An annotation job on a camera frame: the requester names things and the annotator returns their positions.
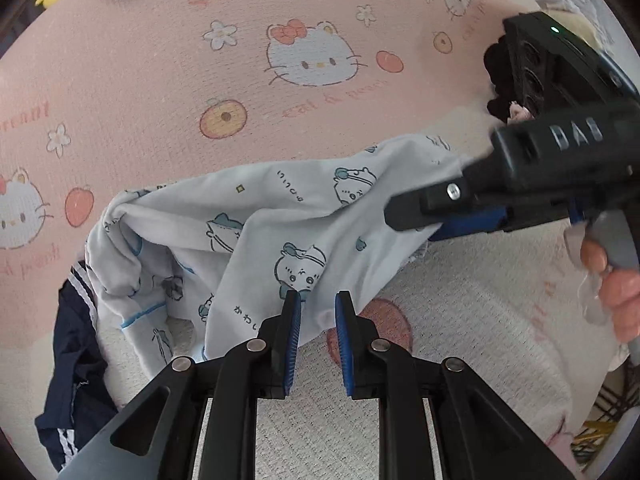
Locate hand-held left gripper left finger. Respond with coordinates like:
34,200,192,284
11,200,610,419
60,290,303,480

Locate yellow lattice frame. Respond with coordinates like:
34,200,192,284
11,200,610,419
569,384,637,467

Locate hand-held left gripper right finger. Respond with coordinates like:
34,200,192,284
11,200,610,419
333,290,576,480

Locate pink printed pajama pants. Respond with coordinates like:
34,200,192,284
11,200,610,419
504,102,534,124

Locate black garment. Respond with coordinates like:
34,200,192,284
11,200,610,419
482,35,532,122

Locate navy white-striped garment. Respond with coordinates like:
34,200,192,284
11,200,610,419
34,260,122,474

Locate light blue printed pajama pants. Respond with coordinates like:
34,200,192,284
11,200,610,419
82,132,468,383

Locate person's right hand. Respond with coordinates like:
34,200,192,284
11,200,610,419
565,225,640,344

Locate pink cat-print blanket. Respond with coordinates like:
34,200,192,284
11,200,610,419
0,0,640,480

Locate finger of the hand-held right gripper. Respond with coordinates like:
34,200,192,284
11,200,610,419
429,210,507,242
384,170,506,233

